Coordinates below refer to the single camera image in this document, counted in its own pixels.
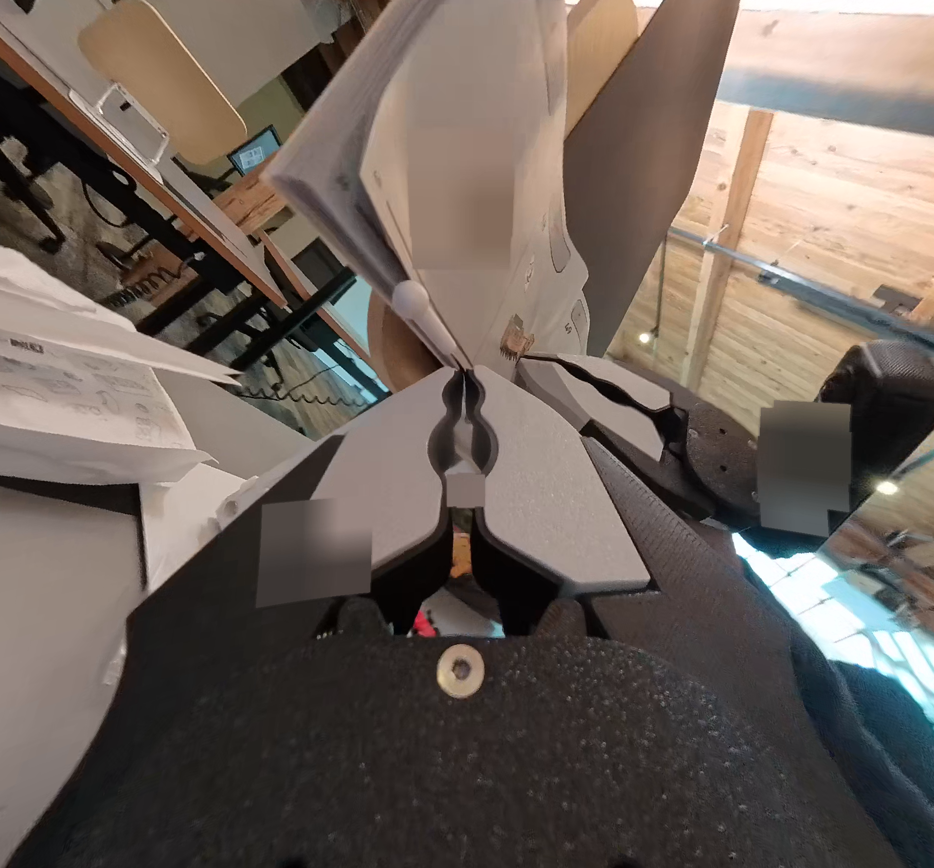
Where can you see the round wooden stool seat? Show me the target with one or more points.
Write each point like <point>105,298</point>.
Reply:
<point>394,350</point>

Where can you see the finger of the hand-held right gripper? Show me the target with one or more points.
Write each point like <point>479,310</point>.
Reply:
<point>620,381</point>
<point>584,405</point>

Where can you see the black office chair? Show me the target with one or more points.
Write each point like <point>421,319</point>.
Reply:
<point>321,270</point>

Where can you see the black mesh chair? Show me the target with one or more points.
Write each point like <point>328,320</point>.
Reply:
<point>883,386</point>

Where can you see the white desktop device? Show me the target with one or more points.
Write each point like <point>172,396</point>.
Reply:
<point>135,120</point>

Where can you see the light wooden chair back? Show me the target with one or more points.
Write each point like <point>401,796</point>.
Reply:
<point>598,36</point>

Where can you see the lego instruction booklet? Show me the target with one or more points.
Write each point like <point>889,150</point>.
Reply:
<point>467,22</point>

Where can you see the small computer monitor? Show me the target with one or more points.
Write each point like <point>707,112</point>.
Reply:
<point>255,152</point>

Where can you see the tan plywood chair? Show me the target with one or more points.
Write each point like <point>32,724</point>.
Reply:
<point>160,80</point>

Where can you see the orange edged office desk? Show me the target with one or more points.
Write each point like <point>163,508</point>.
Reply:
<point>191,200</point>

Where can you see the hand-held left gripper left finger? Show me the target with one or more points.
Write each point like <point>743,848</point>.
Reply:
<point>387,474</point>

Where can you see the white printed paper sheets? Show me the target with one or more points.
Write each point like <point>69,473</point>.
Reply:
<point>73,408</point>

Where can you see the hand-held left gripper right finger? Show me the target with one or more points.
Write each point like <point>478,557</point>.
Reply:
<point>554,496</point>

